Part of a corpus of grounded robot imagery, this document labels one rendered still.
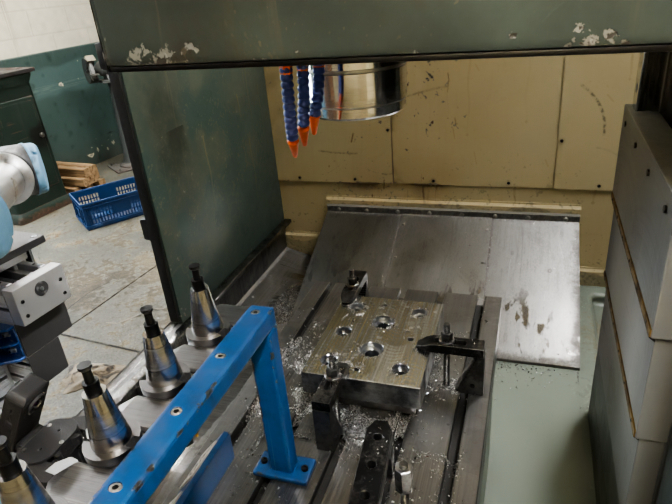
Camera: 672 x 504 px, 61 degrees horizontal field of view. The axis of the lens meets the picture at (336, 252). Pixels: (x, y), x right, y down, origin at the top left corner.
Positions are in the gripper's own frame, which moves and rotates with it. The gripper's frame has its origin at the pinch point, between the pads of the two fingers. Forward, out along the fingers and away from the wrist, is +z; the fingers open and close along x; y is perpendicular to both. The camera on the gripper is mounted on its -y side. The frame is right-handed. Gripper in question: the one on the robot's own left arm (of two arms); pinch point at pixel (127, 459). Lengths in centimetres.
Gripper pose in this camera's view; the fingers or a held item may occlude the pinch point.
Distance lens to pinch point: 72.1
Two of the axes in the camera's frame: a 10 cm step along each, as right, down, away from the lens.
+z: 9.5, 0.4, -3.2
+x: -3.1, 4.6, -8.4
